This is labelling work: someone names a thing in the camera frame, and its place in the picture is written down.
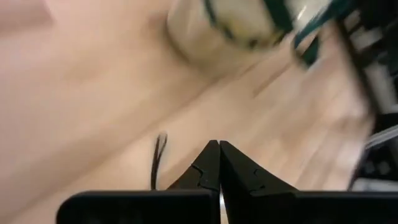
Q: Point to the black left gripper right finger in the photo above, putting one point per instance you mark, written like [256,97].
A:
[264,205]

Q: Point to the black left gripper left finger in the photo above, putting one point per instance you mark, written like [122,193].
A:
[189,205]

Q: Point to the beige gardening bag green trim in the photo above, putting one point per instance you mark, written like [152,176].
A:
[239,21]

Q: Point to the black aluminium table frame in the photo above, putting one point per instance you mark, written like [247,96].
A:
[357,62]

